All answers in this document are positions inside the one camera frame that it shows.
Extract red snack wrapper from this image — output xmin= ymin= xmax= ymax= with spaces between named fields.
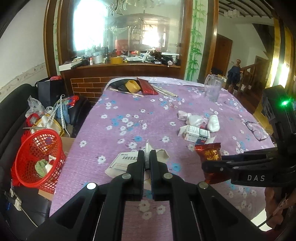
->
xmin=195 ymin=143 xmax=229 ymax=185

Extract white medicine box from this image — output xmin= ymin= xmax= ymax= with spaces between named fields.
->
xmin=178 ymin=125 xmax=216 ymax=145

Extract white tissue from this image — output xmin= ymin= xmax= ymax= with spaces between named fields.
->
xmin=178 ymin=110 xmax=220 ymax=133

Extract white paper leaflet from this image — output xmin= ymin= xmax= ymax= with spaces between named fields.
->
xmin=105 ymin=140 xmax=170 ymax=191

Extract green towel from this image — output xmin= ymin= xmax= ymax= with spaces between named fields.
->
xmin=35 ymin=159 xmax=48 ymax=178

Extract purple eyeglasses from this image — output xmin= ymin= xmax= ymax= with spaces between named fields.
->
xmin=245 ymin=121 xmax=268 ymax=141

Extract purple floral tablecloth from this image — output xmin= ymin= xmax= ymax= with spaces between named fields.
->
xmin=50 ymin=82 xmax=273 ymax=240

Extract black leather sofa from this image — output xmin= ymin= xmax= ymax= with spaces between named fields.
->
xmin=0 ymin=83 xmax=91 ymax=241

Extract red plastic basket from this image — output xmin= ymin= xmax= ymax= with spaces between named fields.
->
xmin=15 ymin=128 xmax=59 ymax=188

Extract cardboard box under basket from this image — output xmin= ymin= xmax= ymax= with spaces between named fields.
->
xmin=29 ymin=131 xmax=75 ymax=201

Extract chopsticks on table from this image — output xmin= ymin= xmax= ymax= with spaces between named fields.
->
xmin=152 ymin=84 xmax=178 ymax=97

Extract red packet on table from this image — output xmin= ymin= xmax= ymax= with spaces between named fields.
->
xmin=137 ymin=78 xmax=159 ymax=95

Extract yellow tape roll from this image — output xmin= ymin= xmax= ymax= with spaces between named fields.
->
xmin=125 ymin=80 xmax=141 ymax=93

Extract clear plastic bag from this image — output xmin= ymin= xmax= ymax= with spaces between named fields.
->
xmin=25 ymin=96 xmax=45 ymax=118

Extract black shopping bag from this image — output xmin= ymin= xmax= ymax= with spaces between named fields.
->
xmin=35 ymin=76 xmax=66 ymax=108

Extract wooden brick-pattern counter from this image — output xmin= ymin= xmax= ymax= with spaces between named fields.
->
xmin=61 ymin=63 xmax=185 ymax=106

